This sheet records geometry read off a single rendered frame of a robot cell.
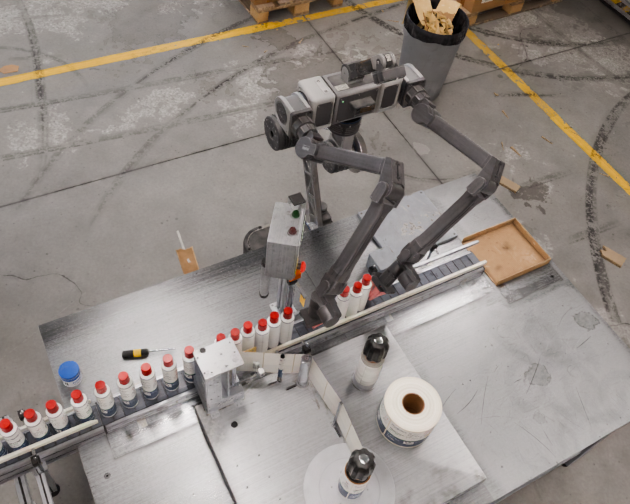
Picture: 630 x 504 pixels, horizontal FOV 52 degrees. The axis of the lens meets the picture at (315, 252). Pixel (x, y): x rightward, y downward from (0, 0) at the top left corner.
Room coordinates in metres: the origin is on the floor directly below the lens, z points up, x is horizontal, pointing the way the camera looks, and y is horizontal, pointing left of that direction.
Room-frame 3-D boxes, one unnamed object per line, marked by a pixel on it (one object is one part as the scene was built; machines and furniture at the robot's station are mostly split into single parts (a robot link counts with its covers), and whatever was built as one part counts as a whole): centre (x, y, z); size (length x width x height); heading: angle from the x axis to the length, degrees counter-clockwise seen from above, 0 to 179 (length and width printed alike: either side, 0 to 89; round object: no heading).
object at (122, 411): (1.29, -0.04, 0.86); 1.65 x 0.08 x 0.04; 126
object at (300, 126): (1.76, 0.11, 1.45); 0.09 x 0.08 x 0.12; 126
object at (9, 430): (0.65, 0.84, 0.98); 0.05 x 0.05 x 0.20
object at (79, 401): (0.78, 0.66, 0.98); 0.05 x 0.05 x 0.20
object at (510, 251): (1.87, -0.84, 0.85); 0.30 x 0.26 x 0.04; 126
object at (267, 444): (0.85, -0.20, 0.86); 0.80 x 0.67 x 0.05; 126
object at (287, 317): (1.22, 0.06, 0.98); 0.05 x 0.05 x 0.20
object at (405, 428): (0.98, -0.42, 0.95); 0.20 x 0.20 x 0.14
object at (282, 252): (1.29, 0.10, 1.38); 0.17 x 0.10 x 0.19; 1
